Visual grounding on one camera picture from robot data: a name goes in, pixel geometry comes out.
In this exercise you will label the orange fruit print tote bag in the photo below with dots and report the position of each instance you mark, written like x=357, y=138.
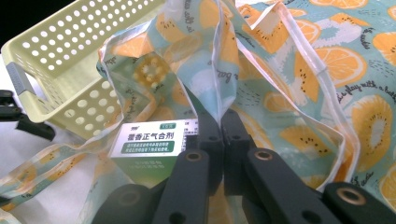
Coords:
x=280, y=77

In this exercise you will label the pale yellow perforated plastic basket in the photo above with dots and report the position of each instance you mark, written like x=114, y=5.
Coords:
x=71, y=71

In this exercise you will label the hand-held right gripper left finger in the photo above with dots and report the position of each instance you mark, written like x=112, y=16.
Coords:
x=213, y=149

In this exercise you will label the tall green and white box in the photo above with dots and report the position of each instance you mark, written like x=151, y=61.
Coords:
x=146, y=144

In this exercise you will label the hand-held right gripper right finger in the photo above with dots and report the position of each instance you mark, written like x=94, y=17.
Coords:
x=236, y=140

